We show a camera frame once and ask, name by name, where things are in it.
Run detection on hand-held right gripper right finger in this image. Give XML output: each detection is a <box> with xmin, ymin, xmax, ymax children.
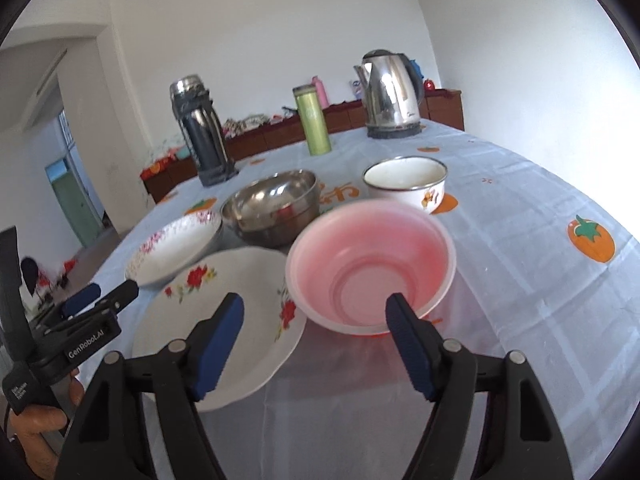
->
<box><xmin>385</xmin><ymin>292</ymin><xmax>576</xmax><ymax>480</ymax></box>

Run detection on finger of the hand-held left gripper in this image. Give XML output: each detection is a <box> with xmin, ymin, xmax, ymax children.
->
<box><xmin>37</xmin><ymin>282</ymin><xmax>103</xmax><ymax>331</ymax></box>
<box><xmin>65</xmin><ymin>279</ymin><xmax>141</xmax><ymax>322</ymax></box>

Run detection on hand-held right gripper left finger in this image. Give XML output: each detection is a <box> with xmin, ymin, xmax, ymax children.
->
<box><xmin>54</xmin><ymin>292</ymin><xmax>246</xmax><ymax>480</ymax></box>

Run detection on white plate pink floral rim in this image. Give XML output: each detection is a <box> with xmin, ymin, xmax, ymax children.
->
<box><xmin>124</xmin><ymin>211</ymin><xmax>223</xmax><ymax>288</ymax></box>

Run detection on pink plastic bowl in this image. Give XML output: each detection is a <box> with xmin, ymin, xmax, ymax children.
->
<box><xmin>286</xmin><ymin>198</ymin><xmax>457</xmax><ymax>336</ymax></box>

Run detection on stainless steel bowl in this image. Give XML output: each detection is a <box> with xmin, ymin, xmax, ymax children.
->
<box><xmin>220</xmin><ymin>170</ymin><xmax>321</xmax><ymax>249</ymax></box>

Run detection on person's left hand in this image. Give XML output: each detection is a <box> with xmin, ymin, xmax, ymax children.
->
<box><xmin>7</xmin><ymin>367</ymin><xmax>85</xmax><ymax>480</ymax></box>

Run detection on black bag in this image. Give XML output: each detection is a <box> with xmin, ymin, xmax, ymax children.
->
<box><xmin>20</xmin><ymin>257</ymin><xmax>41</xmax><ymax>297</ymax></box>

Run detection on large white plate red flowers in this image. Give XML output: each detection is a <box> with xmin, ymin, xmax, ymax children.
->
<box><xmin>131</xmin><ymin>246</ymin><xmax>307</xmax><ymax>413</ymax></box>

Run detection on green door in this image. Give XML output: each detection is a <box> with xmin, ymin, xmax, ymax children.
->
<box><xmin>45</xmin><ymin>157</ymin><xmax>106</xmax><ymax>248</ymax></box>

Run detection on red bags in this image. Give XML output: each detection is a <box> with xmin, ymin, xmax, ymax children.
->
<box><xmin>140</xmin><ymin>146</ymin><xmax>193</xmax><ymax>181</ymax></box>

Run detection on white enamel bowl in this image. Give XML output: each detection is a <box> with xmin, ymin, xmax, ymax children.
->
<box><xmin>362</xmin><ymin>156</ymin><xmax>448</xmax><ymax>215</ymax></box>

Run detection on light blue persimmon print tablecloth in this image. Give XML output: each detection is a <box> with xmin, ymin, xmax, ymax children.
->
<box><xmin>75</xmin><ymin>119</ymin><xmax>640</xmax><ymax>480</ymax></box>

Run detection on dark steel thermos flask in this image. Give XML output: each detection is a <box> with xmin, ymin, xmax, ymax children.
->
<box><xmin>169</xmin><ymin>75</ymin><xmax>238</xmax><ymax>188</ymax></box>

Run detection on brown low cabinet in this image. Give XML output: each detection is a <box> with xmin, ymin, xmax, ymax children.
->
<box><xmin>140</xmin><ymin>89</ymin><xmax>466</xmax><ymax>205</ymax></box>

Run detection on pile of packets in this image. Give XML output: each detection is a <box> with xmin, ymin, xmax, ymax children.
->
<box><xmin>222</xmin><ymin>114</ymin><xmax>282</xmax><ymax>137</ymax></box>

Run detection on green tumbler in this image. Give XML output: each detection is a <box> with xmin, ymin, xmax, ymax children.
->
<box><xmin>292</xmin><ymin>85</ymin><xmax>332</xmax><ymax>157</ymax></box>

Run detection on stainless steel electric kettle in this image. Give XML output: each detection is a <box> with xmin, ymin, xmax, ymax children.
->
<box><xmin>353</xmin><ymin>49</ymin><xmax>426</xmax><ymax>140</ymax></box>

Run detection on white wall air conditioner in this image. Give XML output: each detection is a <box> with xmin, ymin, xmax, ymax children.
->
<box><xmin>22</xmin><ymin>47</ymin><xmax>68</xmax><ymax>128</ymax></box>

